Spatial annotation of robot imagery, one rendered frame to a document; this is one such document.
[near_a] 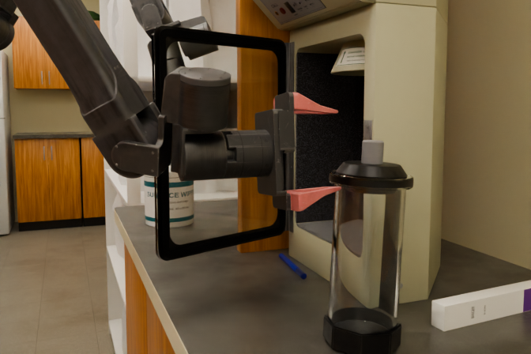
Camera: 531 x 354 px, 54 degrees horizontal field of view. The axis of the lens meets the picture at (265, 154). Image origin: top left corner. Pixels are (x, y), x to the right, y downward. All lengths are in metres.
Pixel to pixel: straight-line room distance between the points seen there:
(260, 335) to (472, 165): 0.71
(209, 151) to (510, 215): 0.79
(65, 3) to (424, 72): 0.53
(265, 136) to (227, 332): 0.30
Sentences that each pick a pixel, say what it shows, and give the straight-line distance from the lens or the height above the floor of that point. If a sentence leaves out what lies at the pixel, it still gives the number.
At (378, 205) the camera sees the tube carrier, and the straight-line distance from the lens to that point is 0.66.
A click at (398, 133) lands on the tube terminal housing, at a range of 0.84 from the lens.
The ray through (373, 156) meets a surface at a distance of 0.69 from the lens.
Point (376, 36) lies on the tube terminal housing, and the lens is 0.82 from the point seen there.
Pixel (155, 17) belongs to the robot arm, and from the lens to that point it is 1.05.
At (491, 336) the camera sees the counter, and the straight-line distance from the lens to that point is 0.83.
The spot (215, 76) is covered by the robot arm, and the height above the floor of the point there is 1.29.
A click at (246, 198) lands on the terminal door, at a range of 1.02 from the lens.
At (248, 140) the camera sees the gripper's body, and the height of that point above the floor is 1.22.
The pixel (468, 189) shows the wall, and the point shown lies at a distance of 1.30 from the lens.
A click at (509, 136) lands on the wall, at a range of 1.21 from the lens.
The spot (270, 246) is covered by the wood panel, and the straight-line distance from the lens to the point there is 1.18.
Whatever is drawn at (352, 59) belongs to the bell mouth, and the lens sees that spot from 0.92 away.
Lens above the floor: 1.26
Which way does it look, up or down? 5 degrees down
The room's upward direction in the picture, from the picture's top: straight up
